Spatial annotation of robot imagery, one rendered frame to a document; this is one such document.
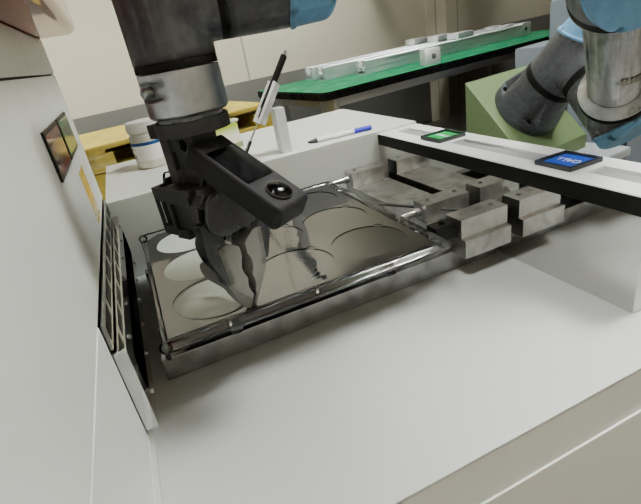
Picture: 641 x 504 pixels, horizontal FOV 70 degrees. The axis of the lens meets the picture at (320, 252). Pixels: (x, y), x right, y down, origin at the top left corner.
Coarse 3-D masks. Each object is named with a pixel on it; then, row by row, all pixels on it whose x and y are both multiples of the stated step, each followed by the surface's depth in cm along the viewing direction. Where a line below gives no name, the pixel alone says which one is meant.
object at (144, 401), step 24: (120, 240) 69; (120, 264) 58; (120, 288) 52; (120, 312) 47; (120, 336) 43; (144, 336) 58; (120, 360) 41; (144, 360) 51; (144, 384) 44; (144, 408) 43
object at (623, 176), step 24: (432, 144) 79; (456, 144) 76; (480, 144) 75; (504, 144) 72; (528, 144) 70; (528, 168) 60; (552, 168) 59; (600, 168) 56; (624, 168) 55; (624, 192) 49
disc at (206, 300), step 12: (192, 288) 58; (204, 288) 58; (216, 288) 57; (180, 300) 56; (192, 300) 56; (204, 300) 55; (216, 300) 54; (228, 300) 54; (180, 312) 53; (192, 312) 53; (204, 312) 52; (216, 312) 52; (228, 312) 51
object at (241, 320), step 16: (448, 240) 58; (400, 256) 56; (416, 256) 56; (368, 272) 54; (384, 272) 55; (320, 288) 53; (336, 288) 53; (272, 304) 51; (288, 304) 51; (224, 320) 50; (240, 320) 50; (256, 320) 50; (192, 336) 48; (208, 336) 49; (160, 352) 48
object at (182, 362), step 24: (432, 264) 66; (456, 264) 68; (360, 288) 62; (384, 288) 64; (288, 312) 59; (312, 312) 60; (336, 312) 62; (240, 336) 57; (264, 336) 58; (192, 360) 55; (216, 360) 57
